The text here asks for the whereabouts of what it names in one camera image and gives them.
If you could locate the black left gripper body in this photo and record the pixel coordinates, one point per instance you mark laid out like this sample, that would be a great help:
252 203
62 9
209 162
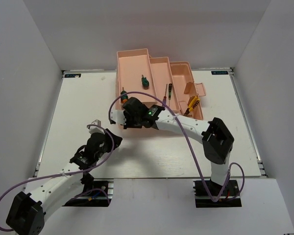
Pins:
107 147

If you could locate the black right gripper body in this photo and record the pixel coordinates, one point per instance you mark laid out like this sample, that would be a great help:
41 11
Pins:
132 122

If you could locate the green stubby screwdriver orange cap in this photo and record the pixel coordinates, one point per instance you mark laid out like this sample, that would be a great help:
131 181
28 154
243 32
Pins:
124 96

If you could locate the pink plastic toolbox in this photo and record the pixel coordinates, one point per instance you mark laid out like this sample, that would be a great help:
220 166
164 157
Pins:
159 71

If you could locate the black green precision screwdriver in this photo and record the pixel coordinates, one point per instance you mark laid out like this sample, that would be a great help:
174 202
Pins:
169 93

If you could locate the large yellow needle-nose pliers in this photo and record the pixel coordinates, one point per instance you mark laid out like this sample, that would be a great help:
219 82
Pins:
195 101

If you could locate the blue handled thin screwdriver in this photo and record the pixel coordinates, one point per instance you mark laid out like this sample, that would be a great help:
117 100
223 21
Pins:
164 100

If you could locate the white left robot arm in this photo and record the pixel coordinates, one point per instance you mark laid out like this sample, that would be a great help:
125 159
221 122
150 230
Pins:
30 211

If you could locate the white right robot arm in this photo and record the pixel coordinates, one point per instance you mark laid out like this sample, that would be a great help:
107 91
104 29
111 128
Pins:
215 137

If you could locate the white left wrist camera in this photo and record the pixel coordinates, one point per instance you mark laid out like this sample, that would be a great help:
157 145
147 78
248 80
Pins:
95 127

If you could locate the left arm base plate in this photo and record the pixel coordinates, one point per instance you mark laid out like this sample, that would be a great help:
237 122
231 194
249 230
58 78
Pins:
98 193

